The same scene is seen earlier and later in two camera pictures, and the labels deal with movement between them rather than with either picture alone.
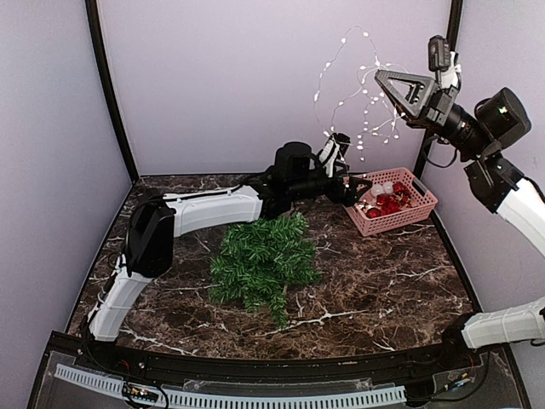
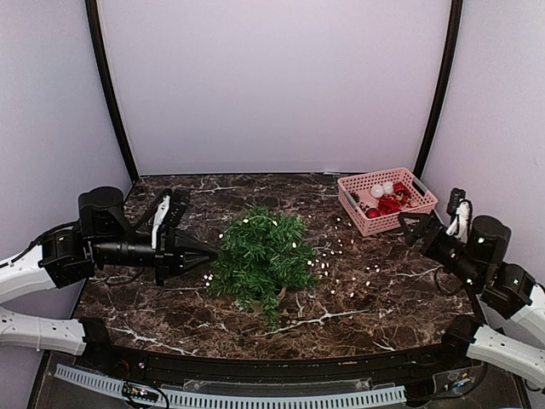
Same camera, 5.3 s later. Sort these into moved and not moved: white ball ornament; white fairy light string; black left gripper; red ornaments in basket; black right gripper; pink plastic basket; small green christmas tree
Moved: white fairy light string; black left gripper; black right gripper
Not moved: pink plastic basket; small green christmas tree; white ball ornament; red ornaments in basket
